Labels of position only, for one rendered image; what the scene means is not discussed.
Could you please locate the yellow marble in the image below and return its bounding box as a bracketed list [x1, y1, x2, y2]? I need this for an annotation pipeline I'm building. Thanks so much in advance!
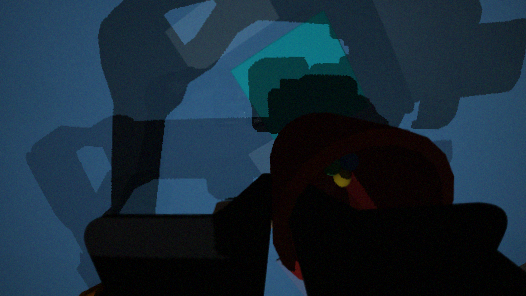
[332, 169, 351, 187]

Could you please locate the green marble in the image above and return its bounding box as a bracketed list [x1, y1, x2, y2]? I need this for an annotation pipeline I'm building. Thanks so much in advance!
[322, 159, 341, 176]

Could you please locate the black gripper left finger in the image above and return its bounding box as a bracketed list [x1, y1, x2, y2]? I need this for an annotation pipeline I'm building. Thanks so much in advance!
[84, 173, 272, 296]

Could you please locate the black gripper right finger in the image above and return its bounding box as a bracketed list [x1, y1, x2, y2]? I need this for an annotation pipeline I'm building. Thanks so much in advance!
[289, 183, 508, 296]

